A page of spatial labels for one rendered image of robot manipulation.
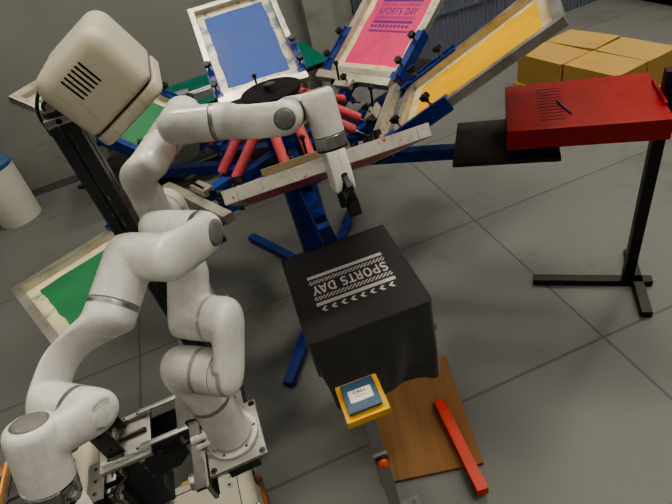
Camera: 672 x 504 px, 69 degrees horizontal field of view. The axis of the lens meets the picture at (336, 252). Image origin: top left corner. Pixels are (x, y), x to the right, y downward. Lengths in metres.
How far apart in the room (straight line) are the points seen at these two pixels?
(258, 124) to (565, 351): 2.10
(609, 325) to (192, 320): 2.33
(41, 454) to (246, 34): 3.10
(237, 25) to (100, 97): 2.80
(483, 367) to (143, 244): 2.10
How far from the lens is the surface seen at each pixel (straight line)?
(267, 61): 3.42
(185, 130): 1.17
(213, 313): 0.98
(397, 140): 1.35
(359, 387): 1.47
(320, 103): 1.11
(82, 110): 0.92
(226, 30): 3.65
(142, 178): 1.23
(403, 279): 1.76
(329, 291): 1.78
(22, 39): 5.74
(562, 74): 4.84
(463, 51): 2.62
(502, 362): 2.70
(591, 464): 2.46
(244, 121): 1.09
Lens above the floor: 2.15
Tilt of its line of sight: 38 degrees down
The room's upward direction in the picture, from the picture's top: 16 degrees counter-clockwise
